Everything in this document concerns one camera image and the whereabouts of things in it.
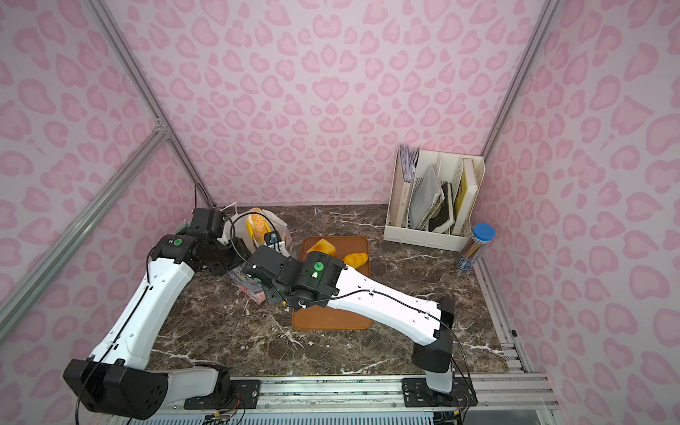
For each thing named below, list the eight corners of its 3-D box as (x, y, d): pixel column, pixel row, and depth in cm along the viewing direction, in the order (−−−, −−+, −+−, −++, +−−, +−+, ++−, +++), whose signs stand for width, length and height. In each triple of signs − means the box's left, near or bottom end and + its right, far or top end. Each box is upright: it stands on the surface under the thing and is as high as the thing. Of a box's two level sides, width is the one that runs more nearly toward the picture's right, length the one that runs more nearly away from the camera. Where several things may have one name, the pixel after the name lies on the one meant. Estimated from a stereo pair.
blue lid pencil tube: (455, 267, 102) (474, 233, 86) (461, 254, 105) (480, 220, 89) (469, 274, 100) (492, 241, 84) (475, 261, 103) (497, 227, 87)
